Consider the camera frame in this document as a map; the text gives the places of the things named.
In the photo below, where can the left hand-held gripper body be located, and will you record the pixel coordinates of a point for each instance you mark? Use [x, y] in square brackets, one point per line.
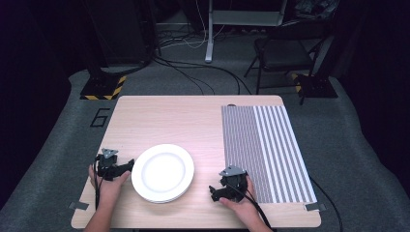
[108, 164]

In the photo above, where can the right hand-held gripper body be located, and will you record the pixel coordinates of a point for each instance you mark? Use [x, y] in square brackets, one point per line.
[234, 183]

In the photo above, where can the person's left hand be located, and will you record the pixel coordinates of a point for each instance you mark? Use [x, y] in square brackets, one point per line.
[109, 190]

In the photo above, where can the person's right hand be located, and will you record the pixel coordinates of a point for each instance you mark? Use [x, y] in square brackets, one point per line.
[243, 208]

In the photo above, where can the grey striped placemat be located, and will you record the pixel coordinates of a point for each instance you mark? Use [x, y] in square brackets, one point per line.
[257, 151]

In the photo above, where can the grey tape piece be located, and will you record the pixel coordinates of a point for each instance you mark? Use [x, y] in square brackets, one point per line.
[315, 206]
[78, 205]

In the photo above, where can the yellow-black striped stand base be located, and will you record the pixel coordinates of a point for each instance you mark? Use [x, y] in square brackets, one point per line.
[103, 88]

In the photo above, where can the black stand base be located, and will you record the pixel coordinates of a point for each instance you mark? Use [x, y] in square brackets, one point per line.
[317, 86]

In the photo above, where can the black cabinet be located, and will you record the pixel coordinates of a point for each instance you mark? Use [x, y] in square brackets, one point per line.
[119, 32]

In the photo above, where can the black folding chair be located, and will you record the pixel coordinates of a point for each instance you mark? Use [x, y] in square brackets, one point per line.
[283, 54]

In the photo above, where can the white metal stand leg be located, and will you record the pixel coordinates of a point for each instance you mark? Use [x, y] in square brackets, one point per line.
[209, 38]

